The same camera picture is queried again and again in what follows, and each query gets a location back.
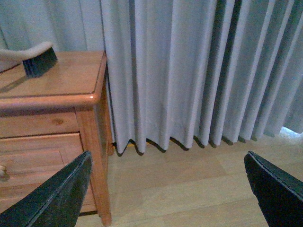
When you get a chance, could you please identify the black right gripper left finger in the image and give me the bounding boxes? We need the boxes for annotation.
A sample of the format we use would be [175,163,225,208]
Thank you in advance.
[0,151,92,227]

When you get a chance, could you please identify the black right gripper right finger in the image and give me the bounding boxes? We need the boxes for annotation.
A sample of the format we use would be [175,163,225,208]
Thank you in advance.
[244,151,303,227]

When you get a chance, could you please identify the beige hand brush black bristles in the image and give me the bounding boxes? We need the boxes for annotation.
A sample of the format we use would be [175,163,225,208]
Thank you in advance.
[0,42,58,79]

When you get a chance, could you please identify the wooden nightstand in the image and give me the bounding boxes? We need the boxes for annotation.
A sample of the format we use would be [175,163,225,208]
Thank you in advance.
[0,51,114,226]

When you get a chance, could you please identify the light grey curtain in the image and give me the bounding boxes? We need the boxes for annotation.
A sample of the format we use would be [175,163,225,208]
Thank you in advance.
[0,0,303,153]

